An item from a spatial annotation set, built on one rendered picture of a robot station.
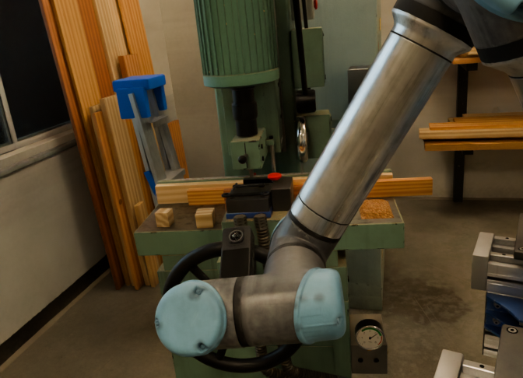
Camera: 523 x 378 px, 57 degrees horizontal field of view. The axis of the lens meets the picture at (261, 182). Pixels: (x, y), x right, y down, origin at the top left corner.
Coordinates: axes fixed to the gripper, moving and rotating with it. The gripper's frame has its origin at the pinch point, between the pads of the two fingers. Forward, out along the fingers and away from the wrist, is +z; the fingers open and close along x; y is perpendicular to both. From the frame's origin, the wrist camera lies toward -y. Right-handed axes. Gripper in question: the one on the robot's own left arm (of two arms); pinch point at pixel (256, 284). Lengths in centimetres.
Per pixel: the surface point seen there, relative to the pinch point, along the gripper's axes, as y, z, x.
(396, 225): -9.1, 22.6, 26.3
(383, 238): -6.7, 23.8, 23.3
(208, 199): -21.4, 32.7, -17.4
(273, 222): -11.4, 10.0, 2.3
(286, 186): -18.6, 12.3, 5.2
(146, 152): -54, 91, -60
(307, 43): -59, 33, 12
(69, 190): -55, 143, -127
